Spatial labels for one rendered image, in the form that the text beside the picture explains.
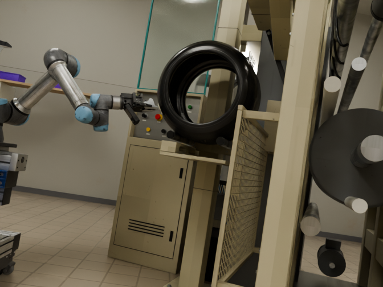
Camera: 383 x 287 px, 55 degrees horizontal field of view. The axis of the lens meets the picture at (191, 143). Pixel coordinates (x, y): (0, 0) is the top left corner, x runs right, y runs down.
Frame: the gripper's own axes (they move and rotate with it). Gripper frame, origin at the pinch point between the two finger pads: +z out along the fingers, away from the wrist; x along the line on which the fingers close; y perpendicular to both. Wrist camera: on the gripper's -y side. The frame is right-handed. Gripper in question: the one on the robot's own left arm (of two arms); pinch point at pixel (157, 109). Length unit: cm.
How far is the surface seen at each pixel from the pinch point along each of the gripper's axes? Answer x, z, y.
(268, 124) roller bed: -11, 63, -10
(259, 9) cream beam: -41, 48, 43
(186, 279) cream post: 49, 27, -90
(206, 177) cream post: 26, 37, -31
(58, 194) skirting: 403, -30, 44
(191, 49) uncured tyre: -19.9, 15.6, 27.4
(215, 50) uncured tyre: -28.0, 25.6, 22.8
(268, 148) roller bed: -7, 63, -23
